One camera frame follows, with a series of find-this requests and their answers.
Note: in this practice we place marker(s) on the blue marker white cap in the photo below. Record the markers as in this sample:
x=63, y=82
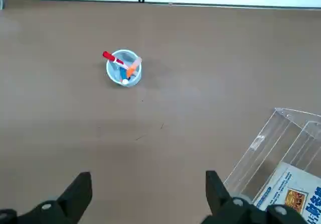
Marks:
x=123, y=74

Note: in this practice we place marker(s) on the orange marker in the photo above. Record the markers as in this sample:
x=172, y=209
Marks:
x=133, y=67

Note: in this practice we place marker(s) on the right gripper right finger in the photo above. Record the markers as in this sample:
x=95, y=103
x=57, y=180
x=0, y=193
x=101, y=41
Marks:
x=225, y=209

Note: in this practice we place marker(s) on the clear plastic pen cup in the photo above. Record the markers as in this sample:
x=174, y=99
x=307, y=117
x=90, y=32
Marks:
x=115, y=75

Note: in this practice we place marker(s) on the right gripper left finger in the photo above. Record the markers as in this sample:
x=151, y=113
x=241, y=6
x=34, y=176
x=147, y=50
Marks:
x=62, y=209

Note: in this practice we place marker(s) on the clear acrylic storage rack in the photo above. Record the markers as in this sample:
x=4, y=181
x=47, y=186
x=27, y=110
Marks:
x=263, y=143

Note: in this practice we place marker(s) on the red marker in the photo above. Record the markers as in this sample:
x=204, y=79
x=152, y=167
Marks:
x=111, y=57

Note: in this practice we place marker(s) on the aluminium divider post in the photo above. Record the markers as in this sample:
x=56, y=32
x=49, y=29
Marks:
x=2, y=3

